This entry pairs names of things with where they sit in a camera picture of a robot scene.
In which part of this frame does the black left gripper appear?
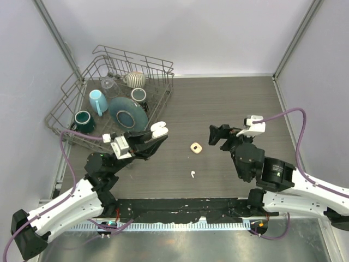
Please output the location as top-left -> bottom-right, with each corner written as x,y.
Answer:
109,127 -> 167,174

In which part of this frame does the white earbud charging case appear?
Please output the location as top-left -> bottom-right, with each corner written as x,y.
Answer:
151,121 -> 169,139

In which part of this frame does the beige earbud charging case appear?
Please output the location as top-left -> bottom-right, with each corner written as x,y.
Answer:
190,142 -> 202,154

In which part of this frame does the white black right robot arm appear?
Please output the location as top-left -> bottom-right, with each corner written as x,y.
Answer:
208,124 -> 348,231

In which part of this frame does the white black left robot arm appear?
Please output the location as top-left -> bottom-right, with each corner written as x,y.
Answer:
9,121 -> 169,261

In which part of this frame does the teal ceramic plate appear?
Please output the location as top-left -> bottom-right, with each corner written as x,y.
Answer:
109,97 -> 149,132

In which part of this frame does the white rimmed teal cup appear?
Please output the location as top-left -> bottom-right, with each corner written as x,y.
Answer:
131,88 -> 147,103

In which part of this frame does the light blue mug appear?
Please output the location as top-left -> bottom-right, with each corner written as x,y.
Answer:
89,90 -> 108,117

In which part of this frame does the dark green mug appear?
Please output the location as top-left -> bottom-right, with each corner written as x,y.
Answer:
69,110 -> 95,134

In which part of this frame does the clear drinking glass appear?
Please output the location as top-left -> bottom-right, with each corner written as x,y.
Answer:
100,77 -> 120,98

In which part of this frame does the striped beige mug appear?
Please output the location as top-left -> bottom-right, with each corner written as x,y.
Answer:
123,72 -> 146,88

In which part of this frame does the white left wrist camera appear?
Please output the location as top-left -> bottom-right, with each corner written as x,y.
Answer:
102,133 -> 133,160

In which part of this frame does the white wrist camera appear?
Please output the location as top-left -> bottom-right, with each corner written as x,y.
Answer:
236,115 -> 266,137
102,133 -> 133,160

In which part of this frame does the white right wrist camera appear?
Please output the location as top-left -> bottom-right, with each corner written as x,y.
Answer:
236,115 -> 266,137

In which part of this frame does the grey wire dish rack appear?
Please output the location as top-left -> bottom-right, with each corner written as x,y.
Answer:
45,45 -> 174,137

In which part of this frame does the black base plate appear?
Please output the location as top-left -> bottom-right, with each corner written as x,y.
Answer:
118,198 -> 279,224

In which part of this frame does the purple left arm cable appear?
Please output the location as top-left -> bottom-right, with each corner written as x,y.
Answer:
4,129 -> 106,260

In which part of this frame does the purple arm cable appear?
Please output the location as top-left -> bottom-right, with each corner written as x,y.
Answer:
4,129 -> 106,260
253,108 -> 349,199

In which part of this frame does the white cable duct strip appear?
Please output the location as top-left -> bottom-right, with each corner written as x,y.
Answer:
70,221 -> 251,231

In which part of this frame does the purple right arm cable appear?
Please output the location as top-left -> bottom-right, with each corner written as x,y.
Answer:
253,108 -> 349,199

